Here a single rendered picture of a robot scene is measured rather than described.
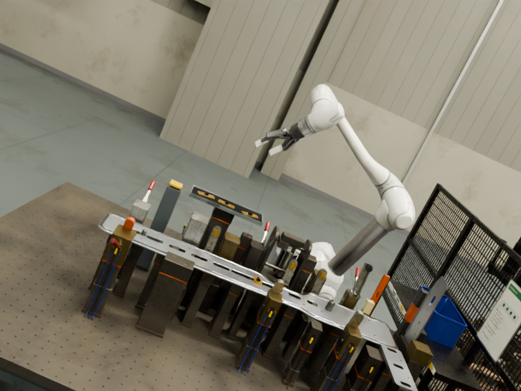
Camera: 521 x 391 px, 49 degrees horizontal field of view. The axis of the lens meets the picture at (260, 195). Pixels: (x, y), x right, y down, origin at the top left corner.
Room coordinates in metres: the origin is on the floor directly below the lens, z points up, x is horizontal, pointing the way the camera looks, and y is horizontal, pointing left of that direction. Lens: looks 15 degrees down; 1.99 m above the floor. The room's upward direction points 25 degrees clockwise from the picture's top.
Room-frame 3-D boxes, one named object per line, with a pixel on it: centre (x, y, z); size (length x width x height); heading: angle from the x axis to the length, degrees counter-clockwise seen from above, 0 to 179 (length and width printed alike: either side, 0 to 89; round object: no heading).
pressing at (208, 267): (2.32, -0.13, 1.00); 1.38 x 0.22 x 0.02; 97
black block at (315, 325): (2.18, -0.44, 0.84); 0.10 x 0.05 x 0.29; 7
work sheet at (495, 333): (2.36, -1.17, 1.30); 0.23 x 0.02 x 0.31; 7
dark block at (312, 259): (2.57, -0.34, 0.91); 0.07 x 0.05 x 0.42; 7
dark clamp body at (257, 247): (2.54, -0.08, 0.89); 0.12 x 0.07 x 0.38; 7
